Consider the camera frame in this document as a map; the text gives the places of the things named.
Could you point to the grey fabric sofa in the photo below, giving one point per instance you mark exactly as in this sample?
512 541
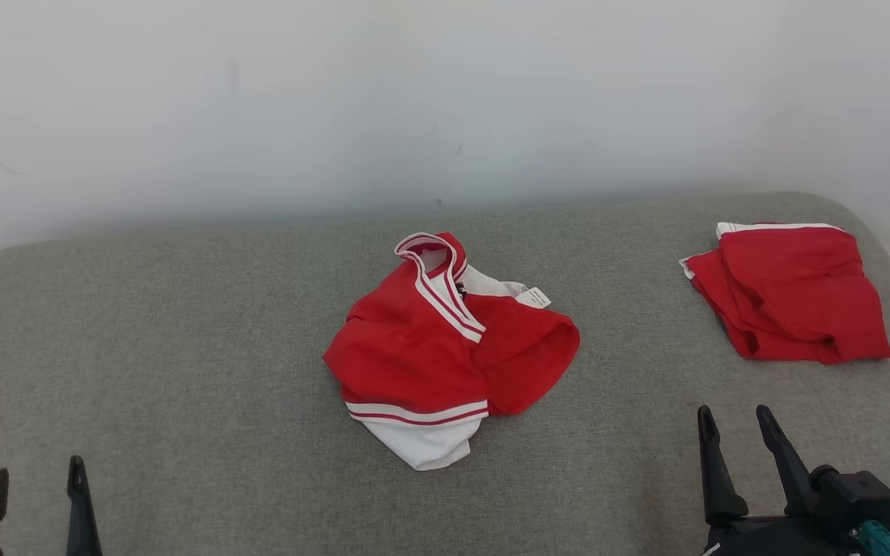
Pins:
182 347

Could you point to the red jersey white striped trim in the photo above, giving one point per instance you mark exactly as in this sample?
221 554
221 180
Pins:
406 355

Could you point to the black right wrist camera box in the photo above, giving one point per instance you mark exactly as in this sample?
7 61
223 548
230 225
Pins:
854 494

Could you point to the red garment white stripes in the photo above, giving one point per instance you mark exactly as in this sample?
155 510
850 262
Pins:
793 293

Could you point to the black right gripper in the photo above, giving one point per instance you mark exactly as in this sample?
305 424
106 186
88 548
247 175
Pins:
769 539

